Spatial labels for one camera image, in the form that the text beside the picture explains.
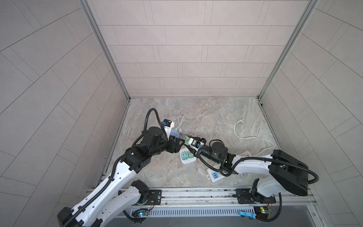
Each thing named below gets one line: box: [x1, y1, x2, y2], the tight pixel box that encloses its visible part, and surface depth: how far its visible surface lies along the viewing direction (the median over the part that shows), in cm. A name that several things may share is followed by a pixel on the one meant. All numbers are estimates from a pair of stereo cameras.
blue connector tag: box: [238, 210, 257, 219], surface depth 66 cm
